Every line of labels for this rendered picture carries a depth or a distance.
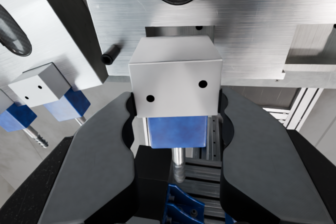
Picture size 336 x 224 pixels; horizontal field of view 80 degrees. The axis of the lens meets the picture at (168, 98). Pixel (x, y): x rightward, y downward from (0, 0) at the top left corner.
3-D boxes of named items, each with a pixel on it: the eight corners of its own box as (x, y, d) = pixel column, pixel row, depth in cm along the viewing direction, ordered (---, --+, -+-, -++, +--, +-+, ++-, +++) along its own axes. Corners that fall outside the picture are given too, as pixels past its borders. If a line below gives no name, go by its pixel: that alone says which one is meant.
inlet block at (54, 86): (116, 123, 33) (102, 151, 29) (91, 128, 34) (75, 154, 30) (65, 52, 26) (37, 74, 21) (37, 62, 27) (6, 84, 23)
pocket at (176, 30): (210, 58, 20) (211, 78, 18) (159, 57, 21) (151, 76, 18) (213, 10, 18) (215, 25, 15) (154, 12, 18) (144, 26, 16)
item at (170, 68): (202, 157, 22) (210, 206, 17) (156, 158, 22) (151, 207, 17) (207, 33, 15) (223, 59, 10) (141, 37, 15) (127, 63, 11)
